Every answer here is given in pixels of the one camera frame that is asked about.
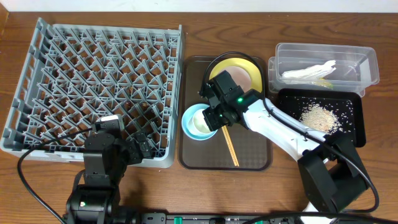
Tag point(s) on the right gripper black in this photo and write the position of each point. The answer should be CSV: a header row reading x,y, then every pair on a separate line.
x,y
212,125

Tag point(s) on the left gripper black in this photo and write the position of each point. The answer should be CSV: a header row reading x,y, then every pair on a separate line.
x,y
135,157

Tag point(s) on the yellow plate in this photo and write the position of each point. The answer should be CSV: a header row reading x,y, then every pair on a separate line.
x,y
253,71

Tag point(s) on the light blue bowl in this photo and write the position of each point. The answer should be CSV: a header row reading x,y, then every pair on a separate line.
x,y
187,123

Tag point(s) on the white bowl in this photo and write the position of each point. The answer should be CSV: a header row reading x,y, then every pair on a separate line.
x,y
240,77

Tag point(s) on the white cup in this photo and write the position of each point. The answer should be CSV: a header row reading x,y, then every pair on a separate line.
x,y
200,123

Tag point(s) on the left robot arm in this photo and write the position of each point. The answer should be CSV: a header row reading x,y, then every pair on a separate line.
x,y
95,196

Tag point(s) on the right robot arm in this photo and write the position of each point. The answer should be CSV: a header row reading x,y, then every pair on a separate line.
x,y
330,167

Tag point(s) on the rice food waste pile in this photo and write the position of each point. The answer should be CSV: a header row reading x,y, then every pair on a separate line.
x,y
317,117

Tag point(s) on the grey dishwasher rack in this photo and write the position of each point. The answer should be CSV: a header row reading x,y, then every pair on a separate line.
x,y
73,75

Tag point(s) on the black waste tray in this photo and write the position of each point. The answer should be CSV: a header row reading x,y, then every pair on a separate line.
x,y
347,106

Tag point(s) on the wooden chopstick right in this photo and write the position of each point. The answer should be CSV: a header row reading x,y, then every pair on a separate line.
x,y
231,144

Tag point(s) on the wooden chopstick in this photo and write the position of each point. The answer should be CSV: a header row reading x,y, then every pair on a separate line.
x,y
231,144

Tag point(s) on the wooden chopstick left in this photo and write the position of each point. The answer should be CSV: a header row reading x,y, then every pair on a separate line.
x,y
229,146

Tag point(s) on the dark brown serving tray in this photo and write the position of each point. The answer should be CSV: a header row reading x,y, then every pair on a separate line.
x,y
253,151

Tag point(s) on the clear plastic bin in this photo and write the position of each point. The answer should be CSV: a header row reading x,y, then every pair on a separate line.
x,y
356,67

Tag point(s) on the yellow green wrapper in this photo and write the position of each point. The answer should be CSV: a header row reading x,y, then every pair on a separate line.
x,y
323,83

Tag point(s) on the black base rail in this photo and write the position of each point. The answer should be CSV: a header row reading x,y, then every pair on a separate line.
x,y
163,218

